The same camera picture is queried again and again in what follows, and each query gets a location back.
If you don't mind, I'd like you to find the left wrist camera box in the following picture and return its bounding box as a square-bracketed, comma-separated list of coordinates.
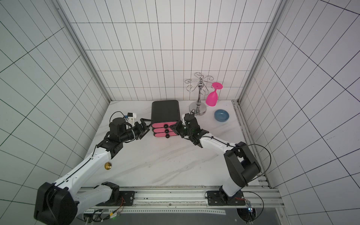
[124, 112, 137, 126]

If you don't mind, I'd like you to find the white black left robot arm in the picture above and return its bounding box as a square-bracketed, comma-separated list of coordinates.
[34, 118, 151, 225]

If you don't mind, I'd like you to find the pink bottom drawer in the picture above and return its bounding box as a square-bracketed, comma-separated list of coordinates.
[154, 132, 177, 138]

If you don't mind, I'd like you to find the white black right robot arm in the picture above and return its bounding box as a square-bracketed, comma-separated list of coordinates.
[170, 113, 261, 205]

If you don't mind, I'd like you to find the pink drawer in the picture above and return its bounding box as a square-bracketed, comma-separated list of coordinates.
[154, 132, 177, 138]
[152, 121, 177, 128]
[152, 127, 174, 133]

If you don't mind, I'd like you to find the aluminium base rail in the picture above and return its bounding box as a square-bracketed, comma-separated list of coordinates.
[85, 186, 285, 215]

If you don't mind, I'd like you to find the pink wine glass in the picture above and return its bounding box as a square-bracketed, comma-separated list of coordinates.
[205, 82, 223, 107]

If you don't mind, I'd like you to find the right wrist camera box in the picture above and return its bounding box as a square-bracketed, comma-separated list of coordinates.
[181, 114, 186, 125]

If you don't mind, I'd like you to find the pink top drawer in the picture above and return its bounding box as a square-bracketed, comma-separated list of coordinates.
[152, 121, 177, 128]

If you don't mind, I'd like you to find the black drawer cabinet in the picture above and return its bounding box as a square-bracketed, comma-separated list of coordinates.
[151, 100, 181, 123]

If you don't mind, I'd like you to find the chrome wine glass rack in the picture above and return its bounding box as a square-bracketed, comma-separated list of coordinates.
[184, 72, 214, 116]

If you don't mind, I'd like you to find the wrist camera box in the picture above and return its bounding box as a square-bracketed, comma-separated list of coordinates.
[124, 112, 137, 126]
[181, 114, 186, 125]

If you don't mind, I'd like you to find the small blue bowl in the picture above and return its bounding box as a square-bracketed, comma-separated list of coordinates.
[214, 109, 230, 122]

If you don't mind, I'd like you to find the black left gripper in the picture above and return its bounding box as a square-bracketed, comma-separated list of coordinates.
[120, 118, 155, 142]

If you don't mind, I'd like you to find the gold spoon blue handle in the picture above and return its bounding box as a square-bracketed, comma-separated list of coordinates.
[104, 162, 112, 170]

